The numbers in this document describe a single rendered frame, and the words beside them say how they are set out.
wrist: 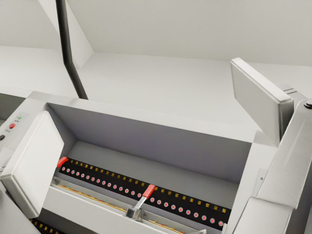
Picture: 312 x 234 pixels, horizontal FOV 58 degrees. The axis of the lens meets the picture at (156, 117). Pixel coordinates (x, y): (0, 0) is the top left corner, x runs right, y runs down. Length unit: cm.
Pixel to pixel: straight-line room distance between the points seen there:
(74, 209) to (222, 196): 36
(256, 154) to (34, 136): 47
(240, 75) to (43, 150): 13
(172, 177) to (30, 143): 67
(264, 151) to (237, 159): 10
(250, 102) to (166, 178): 65
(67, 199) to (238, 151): 38
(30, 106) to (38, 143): 76
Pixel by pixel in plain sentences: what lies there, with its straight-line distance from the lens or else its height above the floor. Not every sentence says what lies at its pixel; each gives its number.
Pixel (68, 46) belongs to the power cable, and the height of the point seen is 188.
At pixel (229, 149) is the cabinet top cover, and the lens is 65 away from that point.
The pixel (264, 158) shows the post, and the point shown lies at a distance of 58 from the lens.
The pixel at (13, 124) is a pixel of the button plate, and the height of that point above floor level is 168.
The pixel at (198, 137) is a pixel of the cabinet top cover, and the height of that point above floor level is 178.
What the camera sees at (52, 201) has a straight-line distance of 68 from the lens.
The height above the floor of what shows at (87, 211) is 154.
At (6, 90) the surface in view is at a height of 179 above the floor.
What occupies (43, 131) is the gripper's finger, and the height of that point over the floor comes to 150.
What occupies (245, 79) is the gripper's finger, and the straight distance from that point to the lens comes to 18.
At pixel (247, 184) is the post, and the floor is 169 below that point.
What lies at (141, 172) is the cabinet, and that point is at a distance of 85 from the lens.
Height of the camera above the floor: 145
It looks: 31 degrees up
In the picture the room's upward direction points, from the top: 29 degrees clockwise
